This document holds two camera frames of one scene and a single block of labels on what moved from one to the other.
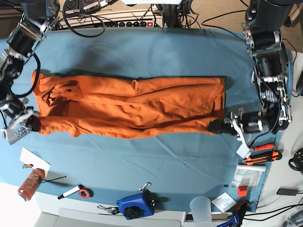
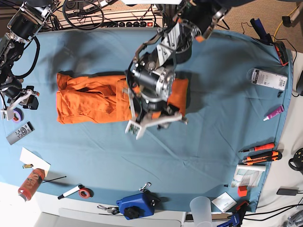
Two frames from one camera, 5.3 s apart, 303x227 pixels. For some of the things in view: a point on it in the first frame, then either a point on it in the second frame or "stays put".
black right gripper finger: x=219 y=126 -> x=171 y=109
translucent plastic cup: x=200 y=207 stays put
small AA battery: x=27 y=166 stays put
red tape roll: x=85 y=193 stays put
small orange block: x=243 y=191 stays put
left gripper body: x=14 y=108 -> x=26 y=98
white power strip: x=148 y=19 stays put
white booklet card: x=225 y=201 stays put
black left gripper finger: x=33 y=123 -> x=33 y=103
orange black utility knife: x=257 y=158 stays put
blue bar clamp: x=236 y=220 stays put
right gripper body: x=242 y=123 -> x=147 y=112
